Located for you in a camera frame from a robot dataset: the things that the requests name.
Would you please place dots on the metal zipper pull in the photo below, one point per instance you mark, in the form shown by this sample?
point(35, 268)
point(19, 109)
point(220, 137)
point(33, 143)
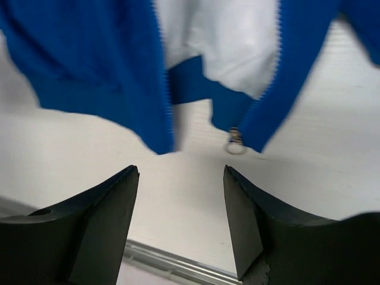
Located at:
point(234, 145)

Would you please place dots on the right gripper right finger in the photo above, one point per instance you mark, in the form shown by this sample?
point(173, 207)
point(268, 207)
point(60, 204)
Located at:
point(276, 243)

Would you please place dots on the blue white red jacket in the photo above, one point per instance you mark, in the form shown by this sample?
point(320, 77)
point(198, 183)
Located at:
point(131, 61)

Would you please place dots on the aluminium front rail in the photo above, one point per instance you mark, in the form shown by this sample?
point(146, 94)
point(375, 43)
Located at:
point(174, 267)

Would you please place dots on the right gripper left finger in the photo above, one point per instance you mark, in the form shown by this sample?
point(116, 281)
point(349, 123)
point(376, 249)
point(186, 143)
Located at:
point(80, 240)

